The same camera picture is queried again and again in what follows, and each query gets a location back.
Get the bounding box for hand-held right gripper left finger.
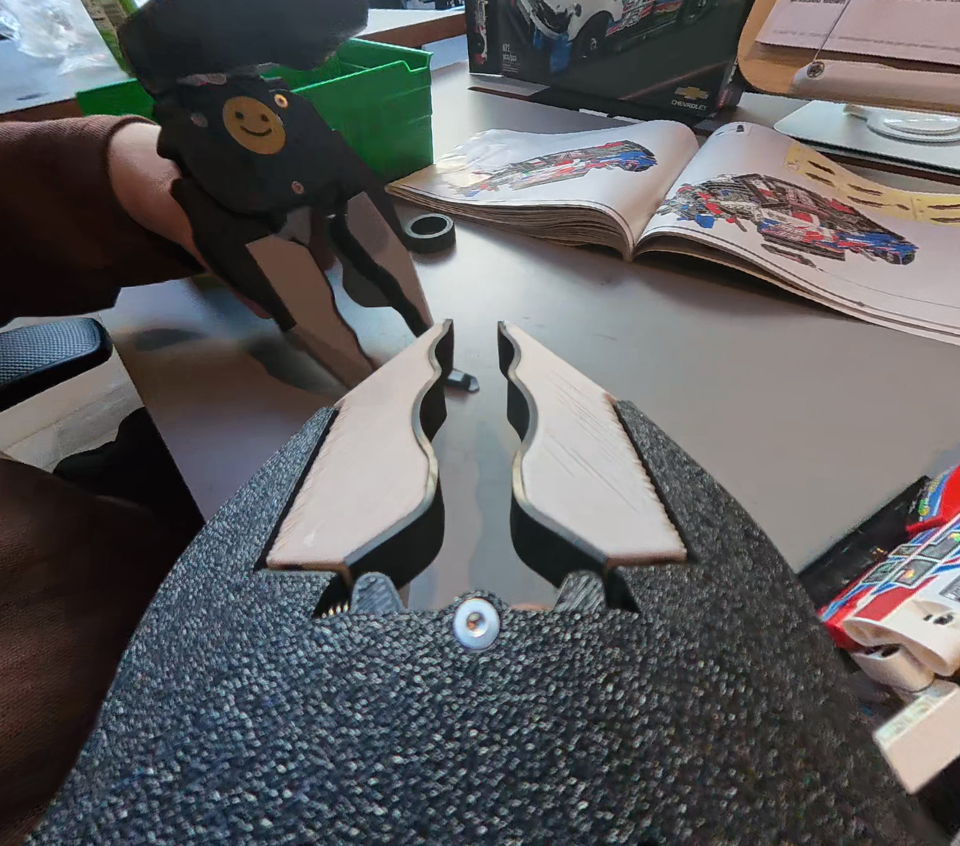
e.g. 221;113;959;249
266;319;456;576

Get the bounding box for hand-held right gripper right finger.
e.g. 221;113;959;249
495;320;689;581

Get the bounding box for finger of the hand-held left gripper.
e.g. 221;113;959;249
328;188;436;339
246;233;380;392

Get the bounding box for green parts bin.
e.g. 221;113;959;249
75;36;435;185

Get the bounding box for toy brick race car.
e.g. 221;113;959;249
797;464;960;796

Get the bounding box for person's left forearm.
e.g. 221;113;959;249
0;113;200;328

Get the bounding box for grey desk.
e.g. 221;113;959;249
97;32;960;607

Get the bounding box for person's left hand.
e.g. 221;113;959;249
108;121;205;271

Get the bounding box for black rubber tyre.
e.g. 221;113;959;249
401;212;457;255

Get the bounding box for black mesh chair armrest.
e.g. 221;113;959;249
0;317;114;412

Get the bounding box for clear plastic bag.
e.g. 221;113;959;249
0;0;114;75

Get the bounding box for black race car set box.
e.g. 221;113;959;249
455;0;805;125

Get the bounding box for person's brown clothed body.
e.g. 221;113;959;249
0;460;205;846

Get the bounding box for open instruction booklet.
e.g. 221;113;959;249
386;119;960;346

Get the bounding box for wooden document stand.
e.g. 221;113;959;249
737;0;960;162

